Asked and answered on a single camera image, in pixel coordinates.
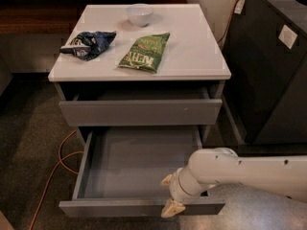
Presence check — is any grey top drawer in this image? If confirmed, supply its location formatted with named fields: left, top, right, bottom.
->
left=59, top=87, right=222, bottom=127

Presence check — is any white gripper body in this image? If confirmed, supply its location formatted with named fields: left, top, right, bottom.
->
left=167, top=167, right=204, bottom=204

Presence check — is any white label sticker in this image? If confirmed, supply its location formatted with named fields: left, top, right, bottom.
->
left=278, top=25, right=297, bottom=49

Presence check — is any green chip bag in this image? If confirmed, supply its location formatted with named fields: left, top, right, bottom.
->
left=118, top=33, right=170, bottom=74

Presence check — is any white bowl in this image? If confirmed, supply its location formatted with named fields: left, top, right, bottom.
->
left=126, top=4, right=154, bottom=27

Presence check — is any orange floor cable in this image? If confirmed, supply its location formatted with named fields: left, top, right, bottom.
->
left=28, top=129, right=84, bottom=230

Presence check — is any orange wall cable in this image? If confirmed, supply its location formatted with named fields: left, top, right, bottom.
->
left=217, top=0, right=257, bottom=45

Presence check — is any blue crumpled chip bag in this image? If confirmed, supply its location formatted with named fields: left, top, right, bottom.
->
left=59, top=32, right=117, bottom=61

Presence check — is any white cable tag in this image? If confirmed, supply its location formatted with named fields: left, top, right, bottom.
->
left=234, top=0, right=246, bottom=14

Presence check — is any dark grey counter cabinet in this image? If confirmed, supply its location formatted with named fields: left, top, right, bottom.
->
left=223, top=0, right=307, bottom=144

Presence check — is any white-topped grey drawer cabinet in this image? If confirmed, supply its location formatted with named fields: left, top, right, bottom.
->
left=49, top=4, right=230, bottom=135

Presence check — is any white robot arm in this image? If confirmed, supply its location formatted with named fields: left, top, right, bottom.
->
left=161, top=148, right=307, bottom=218

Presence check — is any grey drawer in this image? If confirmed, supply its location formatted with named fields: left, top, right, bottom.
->
left=59, top=126, right=226, bottom=219
left=59, top=87, right=222, bottom=127

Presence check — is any dark wooden bench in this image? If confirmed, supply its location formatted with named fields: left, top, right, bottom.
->
left=0, top=0, right=187, bottom=35

